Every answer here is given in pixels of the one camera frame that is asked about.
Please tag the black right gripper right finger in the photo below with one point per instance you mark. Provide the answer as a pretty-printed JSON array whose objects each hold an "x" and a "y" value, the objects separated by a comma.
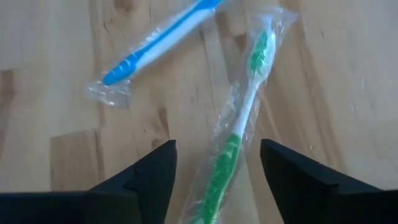
[{"x": 326, "y": 202}]

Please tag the green toothbrush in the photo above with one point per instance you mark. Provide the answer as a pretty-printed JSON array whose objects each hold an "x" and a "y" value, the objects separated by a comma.
[{"x": 224, "y": 168}]

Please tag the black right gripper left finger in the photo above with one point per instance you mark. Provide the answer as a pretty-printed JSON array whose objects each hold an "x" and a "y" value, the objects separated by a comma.
[{"x": 124, "y": 202}]

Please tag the blue toothbrush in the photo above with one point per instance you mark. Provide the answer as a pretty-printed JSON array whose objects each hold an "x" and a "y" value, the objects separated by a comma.
[{"x": 161, "y": 37}]

